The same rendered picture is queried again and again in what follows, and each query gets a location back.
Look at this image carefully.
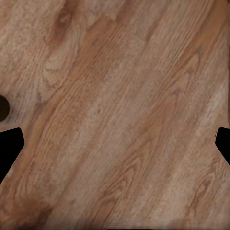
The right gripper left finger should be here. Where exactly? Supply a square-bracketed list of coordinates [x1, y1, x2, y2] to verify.
[0, 127, 24, 184]

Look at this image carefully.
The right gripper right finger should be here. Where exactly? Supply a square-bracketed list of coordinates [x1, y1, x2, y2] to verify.
[215, 127, 230, 165]

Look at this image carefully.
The pillar candle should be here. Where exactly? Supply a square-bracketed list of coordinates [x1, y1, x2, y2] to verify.
[0, 95, 10, 122]

